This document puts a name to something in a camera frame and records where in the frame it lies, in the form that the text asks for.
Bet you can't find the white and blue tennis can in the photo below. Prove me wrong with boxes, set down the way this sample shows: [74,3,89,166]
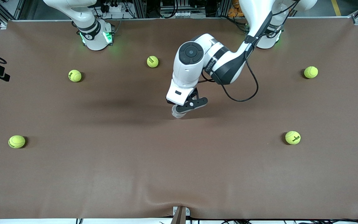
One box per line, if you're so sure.
[171,105,186,119]

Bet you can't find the orange packaged items pile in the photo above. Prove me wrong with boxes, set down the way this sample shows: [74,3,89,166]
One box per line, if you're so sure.
[228,0,245,18]

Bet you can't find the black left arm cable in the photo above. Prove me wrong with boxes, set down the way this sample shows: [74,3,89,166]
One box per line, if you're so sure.
[198,0,301,102]

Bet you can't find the white power strip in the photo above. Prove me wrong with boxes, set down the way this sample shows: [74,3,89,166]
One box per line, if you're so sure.
[104,3,123,13]

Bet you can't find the white connector block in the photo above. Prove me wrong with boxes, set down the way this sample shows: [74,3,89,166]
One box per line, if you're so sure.
[172,11,195,18]

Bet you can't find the grey table edge bracket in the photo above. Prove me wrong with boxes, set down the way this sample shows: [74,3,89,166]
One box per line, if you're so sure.
[171,206,191,224]

